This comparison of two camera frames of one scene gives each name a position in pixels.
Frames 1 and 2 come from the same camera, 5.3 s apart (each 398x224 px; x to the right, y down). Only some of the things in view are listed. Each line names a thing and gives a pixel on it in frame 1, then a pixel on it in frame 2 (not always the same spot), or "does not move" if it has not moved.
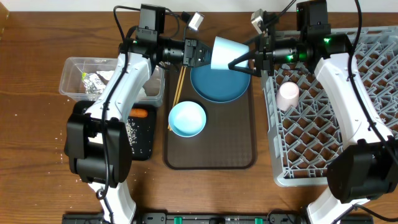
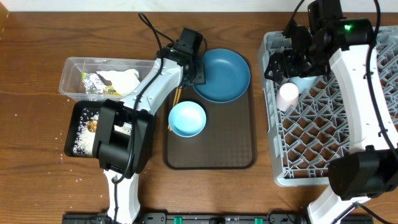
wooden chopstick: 180,86 does not move
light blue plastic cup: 224,51 to 303,84
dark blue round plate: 219,86 does not move
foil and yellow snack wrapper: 92,84 does not move
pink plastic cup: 287,96 does not move
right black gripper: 266,54 to 280,63
